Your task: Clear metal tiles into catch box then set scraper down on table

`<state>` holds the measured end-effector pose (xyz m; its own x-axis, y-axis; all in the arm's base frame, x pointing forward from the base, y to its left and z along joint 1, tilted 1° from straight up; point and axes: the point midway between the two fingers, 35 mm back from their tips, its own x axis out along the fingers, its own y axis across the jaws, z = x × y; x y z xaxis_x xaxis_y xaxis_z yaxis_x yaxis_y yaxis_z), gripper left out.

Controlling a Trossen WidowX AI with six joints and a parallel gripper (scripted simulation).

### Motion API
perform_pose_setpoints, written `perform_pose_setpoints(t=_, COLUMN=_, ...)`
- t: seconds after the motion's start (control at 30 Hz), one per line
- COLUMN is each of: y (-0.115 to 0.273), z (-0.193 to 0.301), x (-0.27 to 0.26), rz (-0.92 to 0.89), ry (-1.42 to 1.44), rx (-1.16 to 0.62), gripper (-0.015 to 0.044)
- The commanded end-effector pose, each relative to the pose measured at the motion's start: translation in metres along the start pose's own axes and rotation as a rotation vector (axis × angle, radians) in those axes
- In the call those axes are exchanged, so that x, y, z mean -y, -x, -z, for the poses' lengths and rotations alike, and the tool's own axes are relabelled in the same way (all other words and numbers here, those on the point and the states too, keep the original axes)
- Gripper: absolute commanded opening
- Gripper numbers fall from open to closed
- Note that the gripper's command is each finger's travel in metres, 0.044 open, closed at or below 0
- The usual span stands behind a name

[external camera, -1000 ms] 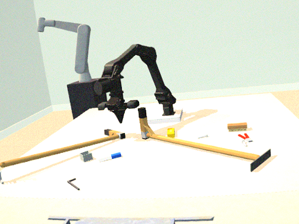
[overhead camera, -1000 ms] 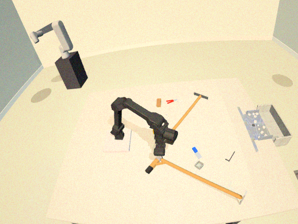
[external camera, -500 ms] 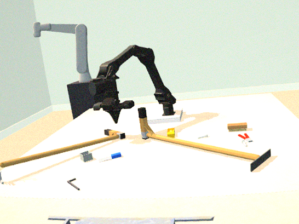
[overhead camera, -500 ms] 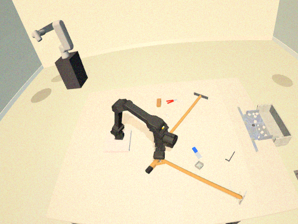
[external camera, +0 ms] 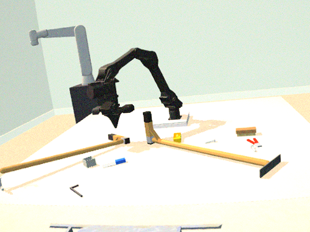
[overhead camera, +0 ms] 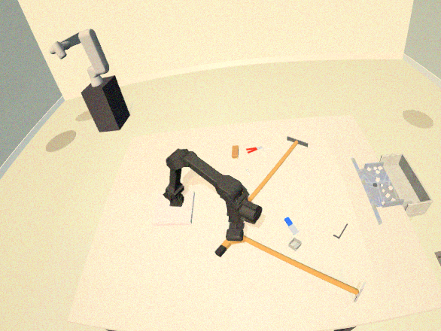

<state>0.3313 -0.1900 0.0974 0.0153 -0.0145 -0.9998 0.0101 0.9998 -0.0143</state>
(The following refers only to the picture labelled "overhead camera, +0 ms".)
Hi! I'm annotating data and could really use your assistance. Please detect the long-handled scraper with black blade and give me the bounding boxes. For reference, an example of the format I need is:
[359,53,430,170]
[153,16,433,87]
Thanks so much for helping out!
[248,136,308,201]

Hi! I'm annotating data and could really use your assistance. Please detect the red-handled pliers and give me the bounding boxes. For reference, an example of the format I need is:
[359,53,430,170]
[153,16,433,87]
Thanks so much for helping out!
[246,146,263,153]

